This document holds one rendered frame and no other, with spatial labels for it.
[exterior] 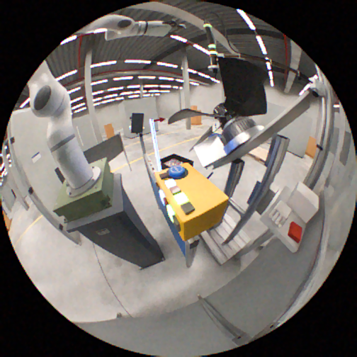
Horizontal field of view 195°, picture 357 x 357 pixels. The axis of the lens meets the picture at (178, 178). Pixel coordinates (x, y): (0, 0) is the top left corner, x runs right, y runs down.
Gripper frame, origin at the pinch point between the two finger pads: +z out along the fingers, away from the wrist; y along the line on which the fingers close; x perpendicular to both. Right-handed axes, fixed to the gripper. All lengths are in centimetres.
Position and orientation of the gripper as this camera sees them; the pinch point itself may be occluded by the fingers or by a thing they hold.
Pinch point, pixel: (178, 30)
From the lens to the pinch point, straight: 67.8
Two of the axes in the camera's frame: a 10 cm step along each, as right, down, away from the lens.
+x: -0.8, -7.9, -6.0
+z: 9.0, -3.2, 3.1
